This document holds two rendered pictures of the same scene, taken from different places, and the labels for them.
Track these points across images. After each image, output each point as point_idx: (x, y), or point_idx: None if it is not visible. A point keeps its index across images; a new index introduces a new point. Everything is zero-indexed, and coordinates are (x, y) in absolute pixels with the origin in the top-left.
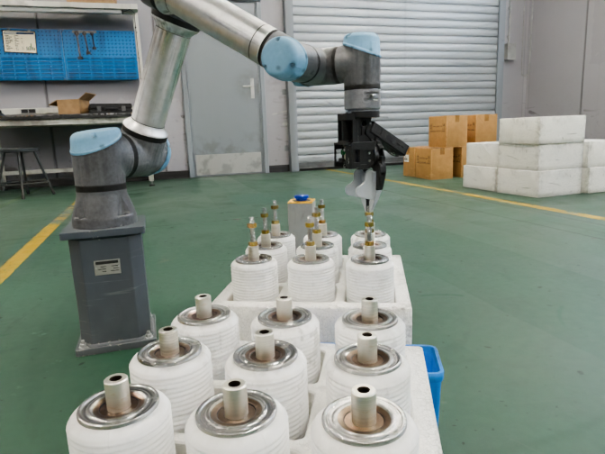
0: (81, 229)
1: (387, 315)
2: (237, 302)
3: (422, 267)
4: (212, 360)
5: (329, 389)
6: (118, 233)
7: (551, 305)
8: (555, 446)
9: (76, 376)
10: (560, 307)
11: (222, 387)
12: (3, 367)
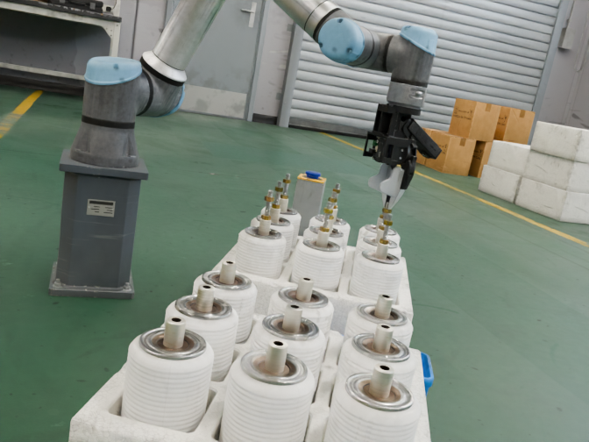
0: (81, 162)
1: (398, 315)
2: (239, 273)
3: (419, 274)
4: None
5: (344, 367)
6: (120, 175)
7: (546, 341)
8: None
9: (52, 314)
10: (555, 345)
11: (269, 345)
12: None
